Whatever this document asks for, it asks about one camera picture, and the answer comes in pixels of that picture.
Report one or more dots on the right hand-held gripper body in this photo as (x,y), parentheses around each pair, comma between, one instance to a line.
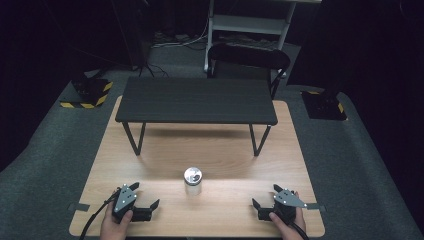
(286,200)

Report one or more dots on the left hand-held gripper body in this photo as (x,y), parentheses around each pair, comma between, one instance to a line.
(124,200)

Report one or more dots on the small silver metal can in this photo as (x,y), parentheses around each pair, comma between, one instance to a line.
(192,181)

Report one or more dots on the person's left hand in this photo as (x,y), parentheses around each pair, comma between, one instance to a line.
(112,228)

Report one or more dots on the person's right hand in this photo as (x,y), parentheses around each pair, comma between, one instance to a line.
(289,230)

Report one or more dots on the grey tape strip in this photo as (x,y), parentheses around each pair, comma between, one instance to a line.
(316,207)
(79,207)

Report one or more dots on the black stand base yellow marks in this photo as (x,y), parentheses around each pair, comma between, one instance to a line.
(323,105)

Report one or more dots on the yellow black striped stand base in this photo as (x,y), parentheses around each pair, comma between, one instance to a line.
(88,93)

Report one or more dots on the black low shelf with legs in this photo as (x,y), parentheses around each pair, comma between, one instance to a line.
(196,100)

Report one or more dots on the black chair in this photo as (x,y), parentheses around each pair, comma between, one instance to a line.
(248,56)

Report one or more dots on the black tripod stand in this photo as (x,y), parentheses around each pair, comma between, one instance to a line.
(138,43)

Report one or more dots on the white metal stand frame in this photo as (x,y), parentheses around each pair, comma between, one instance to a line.
(248,24)

